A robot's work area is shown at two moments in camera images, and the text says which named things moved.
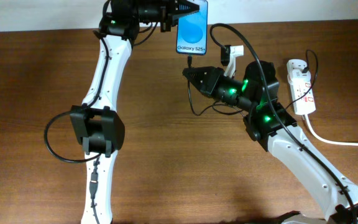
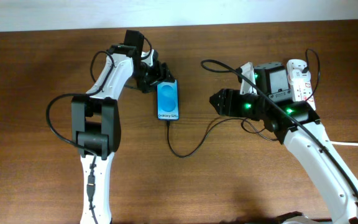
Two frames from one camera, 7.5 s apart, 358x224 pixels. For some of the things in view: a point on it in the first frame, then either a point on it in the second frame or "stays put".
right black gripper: (214, 77) to (229, 98)
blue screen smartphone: (192, 32) to (168, 100)
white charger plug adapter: (298, 75) stays put
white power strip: (303, 98) stays put
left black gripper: (166, 17) to (162, 73)
